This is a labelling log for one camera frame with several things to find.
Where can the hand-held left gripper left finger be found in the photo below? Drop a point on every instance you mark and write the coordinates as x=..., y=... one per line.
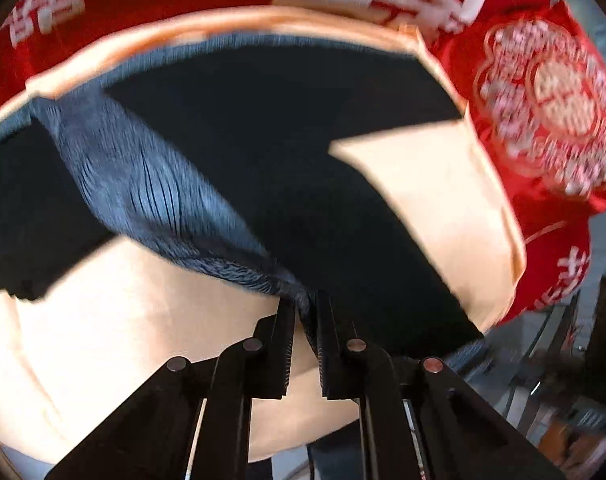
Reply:
x=279, y=360

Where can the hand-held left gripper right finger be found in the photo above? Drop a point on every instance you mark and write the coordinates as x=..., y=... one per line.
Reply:
x=329, y=360

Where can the black pants with blue-grey waistband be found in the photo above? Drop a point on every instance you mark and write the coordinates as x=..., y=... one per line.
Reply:
x=283, y=160

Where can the peach cloth sheet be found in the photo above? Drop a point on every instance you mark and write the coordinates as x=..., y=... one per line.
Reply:
x=108, y=310

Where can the red embroidered pillow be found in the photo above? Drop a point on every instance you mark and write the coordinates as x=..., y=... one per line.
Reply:
x=548, y=90

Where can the red printed bedspread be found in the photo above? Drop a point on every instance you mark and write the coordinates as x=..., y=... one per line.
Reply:
x=158, y=5

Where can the grey metal frame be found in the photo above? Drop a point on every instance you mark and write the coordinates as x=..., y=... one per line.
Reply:
x=538, y=360

